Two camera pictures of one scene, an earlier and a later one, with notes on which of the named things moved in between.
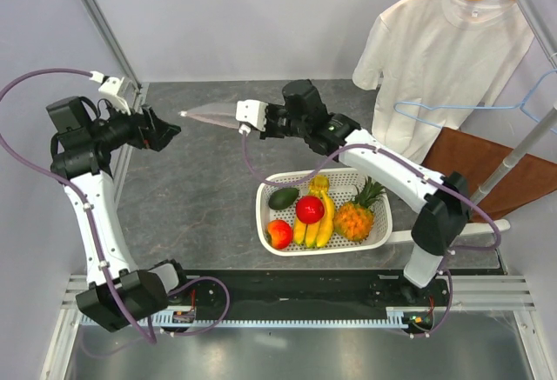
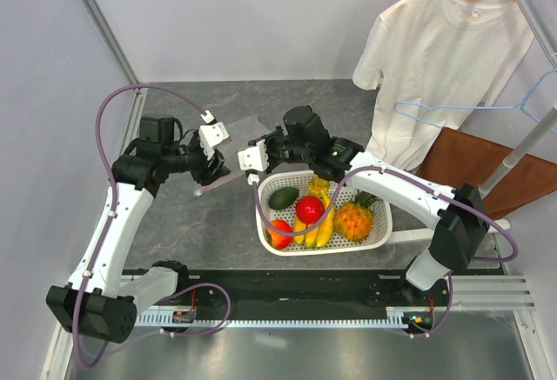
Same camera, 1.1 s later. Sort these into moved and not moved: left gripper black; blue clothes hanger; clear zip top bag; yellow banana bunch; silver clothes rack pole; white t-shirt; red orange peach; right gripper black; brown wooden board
Moved: right gripper black; left gripper black; clear zip top bag
Not moved: brown wooden board; blue clothes hanger; yellow banana bunch; white t-shirt; red orange peach; silver clothes rack pole
